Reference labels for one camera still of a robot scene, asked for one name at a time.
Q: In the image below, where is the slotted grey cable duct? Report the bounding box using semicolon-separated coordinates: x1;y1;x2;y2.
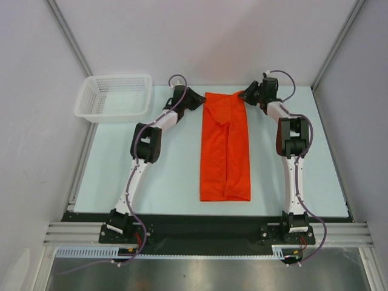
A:
56;246;301;260

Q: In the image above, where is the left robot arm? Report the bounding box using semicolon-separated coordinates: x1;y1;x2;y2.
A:
105;85;206;243

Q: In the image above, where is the aluminium corner post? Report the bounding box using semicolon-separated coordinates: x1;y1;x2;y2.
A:
310;0;367;92
44;0;93;77

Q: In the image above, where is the aluminium extrusion rail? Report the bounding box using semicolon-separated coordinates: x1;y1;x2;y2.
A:
43;222;374;248

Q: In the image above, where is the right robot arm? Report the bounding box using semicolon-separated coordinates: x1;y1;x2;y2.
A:
238;73;313;244

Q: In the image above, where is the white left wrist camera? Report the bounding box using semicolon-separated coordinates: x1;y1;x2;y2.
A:
169;79;185;90

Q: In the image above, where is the white plastic mesh basket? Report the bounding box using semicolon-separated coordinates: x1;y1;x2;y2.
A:
74;73;152;123

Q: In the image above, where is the orange t shirt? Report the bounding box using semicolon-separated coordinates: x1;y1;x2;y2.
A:
199;92;251;202

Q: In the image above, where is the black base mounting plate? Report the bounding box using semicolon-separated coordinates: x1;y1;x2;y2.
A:
61;212;351;256

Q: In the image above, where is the right aluminium corner post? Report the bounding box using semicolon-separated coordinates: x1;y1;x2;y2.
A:
310;0;367;92

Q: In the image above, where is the left aluminium corner post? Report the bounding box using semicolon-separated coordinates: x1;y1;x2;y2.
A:
44;0;93;77

